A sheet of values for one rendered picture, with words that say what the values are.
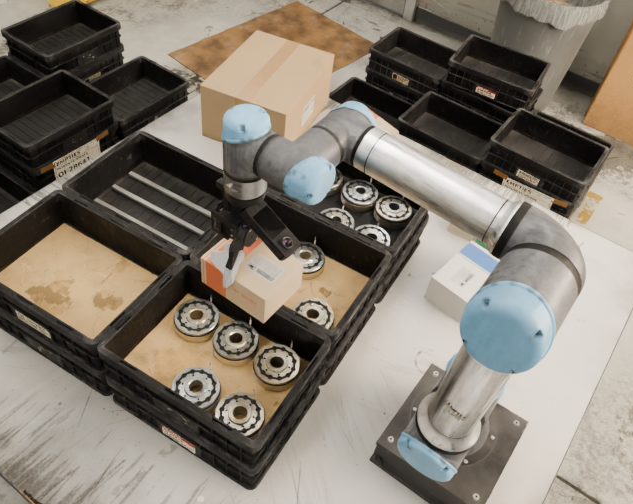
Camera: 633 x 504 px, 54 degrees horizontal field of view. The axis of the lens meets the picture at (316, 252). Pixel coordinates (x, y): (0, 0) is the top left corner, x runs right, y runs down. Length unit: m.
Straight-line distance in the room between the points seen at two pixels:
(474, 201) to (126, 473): 0.94
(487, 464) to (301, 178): 0.78
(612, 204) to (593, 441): 1.39
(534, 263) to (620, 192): 2.75
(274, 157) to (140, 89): 2.05
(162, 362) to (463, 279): 0.81
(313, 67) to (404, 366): 1.07
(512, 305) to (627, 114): 3.19
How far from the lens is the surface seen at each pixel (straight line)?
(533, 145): 2.80
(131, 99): 2.92
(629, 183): 3.71
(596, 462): 2.55
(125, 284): 1.57
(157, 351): 1.45
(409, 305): 1.74
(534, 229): 0.94
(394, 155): 1.00
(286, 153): 0.96
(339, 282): 1.58
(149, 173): 1.85
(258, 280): 1.18
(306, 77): 2.12
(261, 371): 1.38
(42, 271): 1.64
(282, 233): 1.10
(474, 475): 1.42
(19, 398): 1.61
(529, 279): 0.86
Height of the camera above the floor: 2.05
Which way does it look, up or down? 48 degrees down
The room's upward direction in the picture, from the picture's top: 9 degrees clockwise
